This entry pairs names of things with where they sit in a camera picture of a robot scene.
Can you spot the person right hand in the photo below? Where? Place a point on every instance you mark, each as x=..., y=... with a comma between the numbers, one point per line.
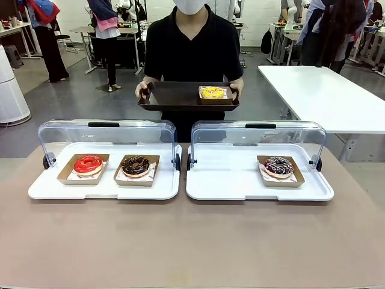
x=141, y=91

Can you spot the person left hand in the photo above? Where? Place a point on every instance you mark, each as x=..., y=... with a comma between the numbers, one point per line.
x=238, y=85

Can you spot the brown cardboard donut tray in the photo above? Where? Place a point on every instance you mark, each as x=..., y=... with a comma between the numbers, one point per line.
x=64, y=177
x=282, y=183
x=216, y=100
x=120, y=182

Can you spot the yellow sprinkled donut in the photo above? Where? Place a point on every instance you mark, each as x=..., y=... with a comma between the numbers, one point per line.
x=212, y=92

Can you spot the dark brown serving tray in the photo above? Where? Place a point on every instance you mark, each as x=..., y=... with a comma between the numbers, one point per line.
x=174, y=96

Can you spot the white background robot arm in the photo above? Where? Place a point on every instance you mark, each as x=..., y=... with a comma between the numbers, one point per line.
x=291, y=18

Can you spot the person right forearm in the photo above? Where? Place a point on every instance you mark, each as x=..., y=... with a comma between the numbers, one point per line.
x=152, y=79

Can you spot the person left forearm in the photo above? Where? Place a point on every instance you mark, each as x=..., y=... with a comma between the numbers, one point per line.
x=237, y=78

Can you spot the person torso black shirt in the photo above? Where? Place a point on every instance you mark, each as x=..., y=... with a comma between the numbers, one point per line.
x=192, y=51

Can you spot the chocolate sprinkled donut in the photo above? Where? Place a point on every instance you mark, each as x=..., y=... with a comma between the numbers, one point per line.
x=135, y=166

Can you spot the white paper donut liner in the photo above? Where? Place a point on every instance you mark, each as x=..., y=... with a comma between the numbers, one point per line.
x=153, y=171
x=73, y=178
x=294, y=178

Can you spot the purple striped chocolate donut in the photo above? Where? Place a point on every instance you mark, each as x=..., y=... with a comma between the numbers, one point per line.
x=278, y=167

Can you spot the red glazed donut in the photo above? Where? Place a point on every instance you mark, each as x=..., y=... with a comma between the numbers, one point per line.
x=88, y=165

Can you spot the clear display lid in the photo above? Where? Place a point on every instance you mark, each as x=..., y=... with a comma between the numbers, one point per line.
x=225, y=135
x=135, y=132

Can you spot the black backpack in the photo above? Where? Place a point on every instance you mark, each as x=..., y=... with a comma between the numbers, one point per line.
x=266, y=42

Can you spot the bystander in pink top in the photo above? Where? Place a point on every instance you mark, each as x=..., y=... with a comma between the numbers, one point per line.
x=106, y=39

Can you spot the large white table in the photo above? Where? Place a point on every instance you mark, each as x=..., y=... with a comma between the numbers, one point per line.
x=316, y=93

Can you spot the grey background desk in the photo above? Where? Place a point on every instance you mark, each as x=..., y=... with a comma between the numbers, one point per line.
x=84, y=31

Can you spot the white face mask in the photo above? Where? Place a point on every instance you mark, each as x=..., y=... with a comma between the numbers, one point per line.
x=191, y=6

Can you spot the white display tray base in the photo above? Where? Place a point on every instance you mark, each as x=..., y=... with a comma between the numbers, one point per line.
x=150, y=192
x=222, y=180

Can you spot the bystander in black skirt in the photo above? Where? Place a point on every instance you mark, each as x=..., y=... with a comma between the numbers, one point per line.
x=51, y=45

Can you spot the bystander with long dark hair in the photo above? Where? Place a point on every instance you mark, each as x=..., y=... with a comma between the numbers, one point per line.
x=334, y=33

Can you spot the white air purifier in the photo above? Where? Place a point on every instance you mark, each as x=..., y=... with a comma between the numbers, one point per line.
x=12, y=90

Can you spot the grey plastic stool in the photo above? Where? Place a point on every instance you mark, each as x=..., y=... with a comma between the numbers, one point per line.
x=13, y=55

